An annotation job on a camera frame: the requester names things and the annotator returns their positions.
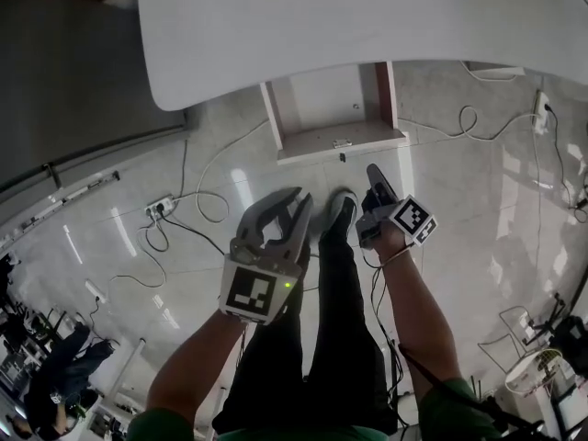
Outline person's right hand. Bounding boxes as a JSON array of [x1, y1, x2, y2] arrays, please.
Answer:
[[377, 220, 414, 261]]

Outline person's black trousers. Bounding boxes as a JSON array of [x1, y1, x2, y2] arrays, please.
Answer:
[[211, 227, 399, 435]]

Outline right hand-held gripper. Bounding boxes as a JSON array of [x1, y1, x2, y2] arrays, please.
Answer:
[[356, 164, 439, 250]]

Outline person's green shirt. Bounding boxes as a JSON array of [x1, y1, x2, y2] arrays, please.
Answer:
[[126, 374, 506, 441]]

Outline person's right forearm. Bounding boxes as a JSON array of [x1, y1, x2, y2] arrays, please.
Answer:
[[379, 245, 465, 399]]

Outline white desk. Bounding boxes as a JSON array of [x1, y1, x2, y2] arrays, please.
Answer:
[[136, 0, 588, 112]]

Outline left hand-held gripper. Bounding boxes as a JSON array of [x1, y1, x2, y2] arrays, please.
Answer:
[[219, 187, 314, 325]]

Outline white shelf rack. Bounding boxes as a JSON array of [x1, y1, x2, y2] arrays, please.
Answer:
[[0, 170, 121, 248]]

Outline white power strip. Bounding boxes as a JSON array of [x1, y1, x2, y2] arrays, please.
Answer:
[[145, 194, 176, 218], [532, 90, 552, 130]]

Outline person's right shoe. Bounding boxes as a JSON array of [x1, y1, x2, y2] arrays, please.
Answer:
[[323, 188, 359, 236]]

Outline white wooden drawer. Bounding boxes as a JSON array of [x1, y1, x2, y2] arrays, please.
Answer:
[[259, 61, 411, 167]]

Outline black tripod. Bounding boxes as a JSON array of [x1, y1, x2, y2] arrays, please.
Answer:
[[523, 291, 588, 354]]

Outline white wire frame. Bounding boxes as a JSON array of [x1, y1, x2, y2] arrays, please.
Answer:
[[477, 305, 538, 363]]

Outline white mesh racket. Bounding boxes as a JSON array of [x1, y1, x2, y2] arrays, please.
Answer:
[[504, 347, 564, 394]]

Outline grey refrigerator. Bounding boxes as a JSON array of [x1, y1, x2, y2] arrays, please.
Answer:
[[0, 0, 190, 192]]

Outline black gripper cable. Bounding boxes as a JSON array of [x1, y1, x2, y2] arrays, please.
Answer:
[[398, 345, 544, 436]]

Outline person's left forearm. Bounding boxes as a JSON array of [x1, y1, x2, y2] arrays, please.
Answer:
[[146, 310, 247, 426]]

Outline white side table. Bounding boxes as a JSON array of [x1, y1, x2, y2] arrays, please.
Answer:
[[105, 337, 148, 413]]

